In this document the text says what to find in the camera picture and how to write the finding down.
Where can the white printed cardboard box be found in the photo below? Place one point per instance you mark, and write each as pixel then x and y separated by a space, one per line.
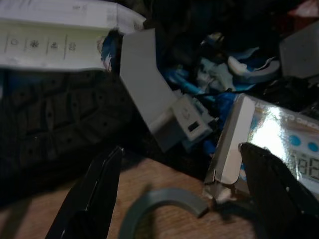
pixel 49 42

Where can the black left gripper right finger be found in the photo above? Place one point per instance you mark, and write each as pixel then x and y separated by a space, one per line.
pixel 276 194

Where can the black studded rubber tyre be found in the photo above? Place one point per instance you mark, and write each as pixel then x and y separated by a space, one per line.
pixel 62 119

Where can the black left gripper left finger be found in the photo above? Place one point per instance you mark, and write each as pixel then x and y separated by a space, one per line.
pixel 86 196

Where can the grey flat plastic panel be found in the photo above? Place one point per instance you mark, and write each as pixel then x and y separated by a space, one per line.
pixel 299 57

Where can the grey angled plastic part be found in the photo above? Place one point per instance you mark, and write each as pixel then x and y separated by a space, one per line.
pixel 152 82

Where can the blue plastic wrapper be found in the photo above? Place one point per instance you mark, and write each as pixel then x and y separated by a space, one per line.
pixel 189 79

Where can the shiny silver timer box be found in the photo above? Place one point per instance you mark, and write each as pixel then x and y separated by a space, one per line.
pixel 271 132

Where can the grey curved plastic piece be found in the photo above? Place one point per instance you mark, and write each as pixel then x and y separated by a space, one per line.
pixel 251 68

